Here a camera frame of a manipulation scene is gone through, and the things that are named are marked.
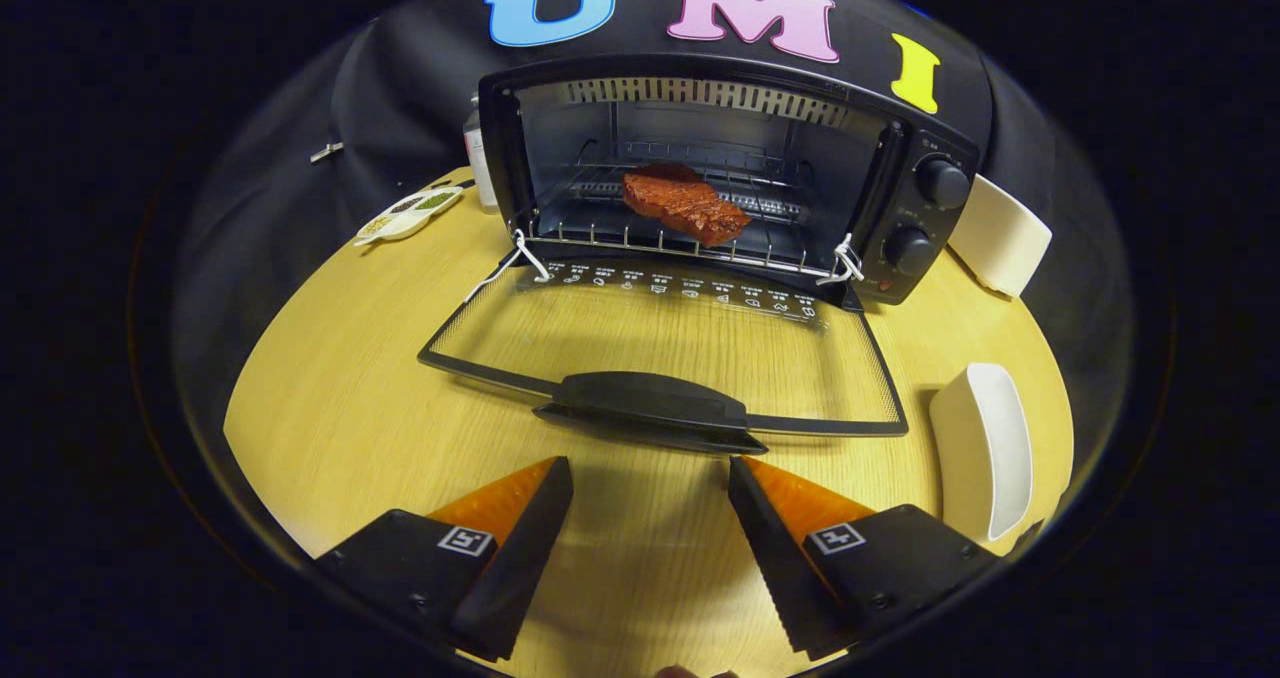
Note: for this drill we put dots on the black backdrop cloth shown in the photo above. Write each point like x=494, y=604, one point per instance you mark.
x=400, y=88

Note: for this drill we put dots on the white divided condiment dish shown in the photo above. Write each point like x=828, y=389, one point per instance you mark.
x=405, y=216

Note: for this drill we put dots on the black toaster oven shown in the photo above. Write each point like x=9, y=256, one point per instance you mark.
x=900, y=158

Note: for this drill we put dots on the white bread toaster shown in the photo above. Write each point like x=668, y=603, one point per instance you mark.
x=1000, y=233

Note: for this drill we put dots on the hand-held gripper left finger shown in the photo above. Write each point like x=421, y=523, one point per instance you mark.
x=520, y=558

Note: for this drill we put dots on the white rectangular plate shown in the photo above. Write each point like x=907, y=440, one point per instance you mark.
x=975, y=448

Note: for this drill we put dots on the reddish brown steak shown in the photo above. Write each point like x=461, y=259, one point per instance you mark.
x=685, y=203

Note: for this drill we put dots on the clear plastic bottle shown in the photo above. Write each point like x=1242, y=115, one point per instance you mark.
x=480, y=158

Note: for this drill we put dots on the white clip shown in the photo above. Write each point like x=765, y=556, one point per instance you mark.
x=326, y=151

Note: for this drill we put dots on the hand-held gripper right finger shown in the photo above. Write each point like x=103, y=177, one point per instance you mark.
x=775, y=558

